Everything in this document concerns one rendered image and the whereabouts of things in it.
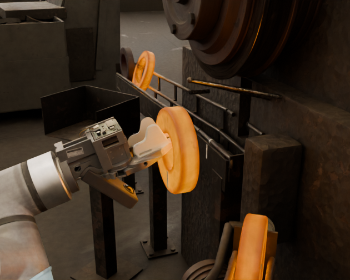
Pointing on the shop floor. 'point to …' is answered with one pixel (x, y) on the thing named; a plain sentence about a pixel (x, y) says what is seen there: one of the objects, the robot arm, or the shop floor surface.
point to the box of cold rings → (25, 62)
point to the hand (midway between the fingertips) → (175, 140)
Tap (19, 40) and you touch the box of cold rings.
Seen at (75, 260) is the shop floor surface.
